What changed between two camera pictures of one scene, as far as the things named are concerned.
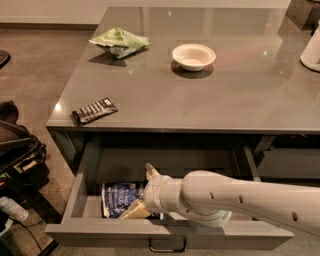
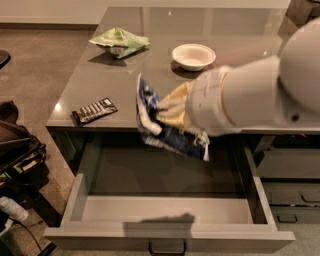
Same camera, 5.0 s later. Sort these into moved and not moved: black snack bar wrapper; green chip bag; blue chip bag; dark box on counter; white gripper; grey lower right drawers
Moved: white gripper; blue chip bag
Not moved: green chip bag; dark box on counter; black snack bar wrapper; grey lower right drawers
